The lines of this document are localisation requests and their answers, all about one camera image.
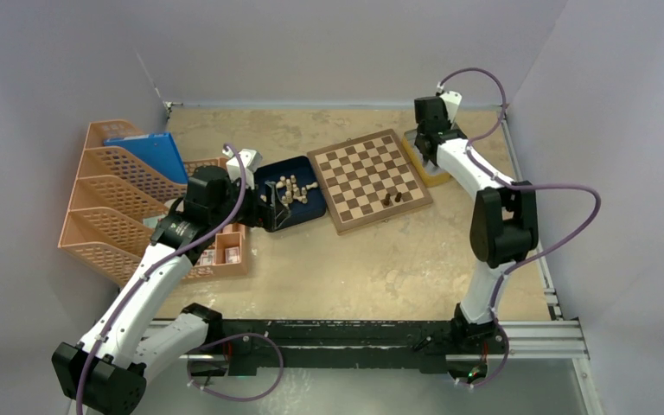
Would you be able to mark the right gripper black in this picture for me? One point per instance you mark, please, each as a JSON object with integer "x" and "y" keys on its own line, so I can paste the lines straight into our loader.
{"x": 450, "y": 125}

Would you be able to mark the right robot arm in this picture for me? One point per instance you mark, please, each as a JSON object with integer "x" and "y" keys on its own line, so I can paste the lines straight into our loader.
{"x": 504, "y": 226}

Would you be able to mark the peach desk organizer tray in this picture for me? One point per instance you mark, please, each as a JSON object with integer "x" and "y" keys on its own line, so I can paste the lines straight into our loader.
{"x": 227, "y": 257}

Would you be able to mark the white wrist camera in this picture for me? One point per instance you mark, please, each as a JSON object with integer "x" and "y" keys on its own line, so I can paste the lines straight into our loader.
{"x": 452, "y": 100}
{"x": 249, "y": 161}

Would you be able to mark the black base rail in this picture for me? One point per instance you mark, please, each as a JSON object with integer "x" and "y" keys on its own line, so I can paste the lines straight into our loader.
{"x": 426, "y": 346}

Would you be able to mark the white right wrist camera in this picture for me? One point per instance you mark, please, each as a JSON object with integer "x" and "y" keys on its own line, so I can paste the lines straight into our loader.
{"x": 452, "y": 100}

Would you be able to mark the peach file rack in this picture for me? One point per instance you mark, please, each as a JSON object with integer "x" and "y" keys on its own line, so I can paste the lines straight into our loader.
{"x": 113, "y": 193}

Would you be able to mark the blue folder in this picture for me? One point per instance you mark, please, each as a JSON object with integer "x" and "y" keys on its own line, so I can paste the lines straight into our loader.
{"x": 158, "y": 150}

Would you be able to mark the yellow metal tin tray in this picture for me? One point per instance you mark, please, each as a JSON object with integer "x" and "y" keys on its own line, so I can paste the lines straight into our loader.
{"x": 430, "y": 174}

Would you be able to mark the wooden chess board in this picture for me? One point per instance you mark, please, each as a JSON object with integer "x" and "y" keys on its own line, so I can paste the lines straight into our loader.
{"x": 357, "y": 174}

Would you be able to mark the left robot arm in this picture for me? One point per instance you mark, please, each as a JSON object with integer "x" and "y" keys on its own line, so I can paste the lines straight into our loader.
{"x": 108, "y": 369}

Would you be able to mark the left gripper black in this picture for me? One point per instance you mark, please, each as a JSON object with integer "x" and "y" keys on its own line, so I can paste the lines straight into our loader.
{"x": 260, "y": 215}

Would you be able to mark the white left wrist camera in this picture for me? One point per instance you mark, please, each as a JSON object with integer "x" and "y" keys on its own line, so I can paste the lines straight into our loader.
{"x": 249, "y": 161}

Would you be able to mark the dark blue square tray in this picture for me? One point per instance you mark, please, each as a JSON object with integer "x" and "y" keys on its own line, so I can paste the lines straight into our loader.
{"x": 288, "y": 177}

